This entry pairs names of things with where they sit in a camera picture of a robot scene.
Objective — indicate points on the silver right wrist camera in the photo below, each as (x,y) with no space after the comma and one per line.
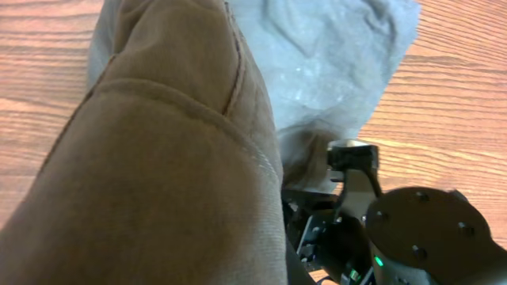
(346,154)

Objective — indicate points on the grey shorts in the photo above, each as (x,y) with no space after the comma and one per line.
(197,114)

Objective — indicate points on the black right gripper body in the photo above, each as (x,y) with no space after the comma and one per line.
(320,235)

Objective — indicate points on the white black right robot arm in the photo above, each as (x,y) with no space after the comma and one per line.
(406,236)

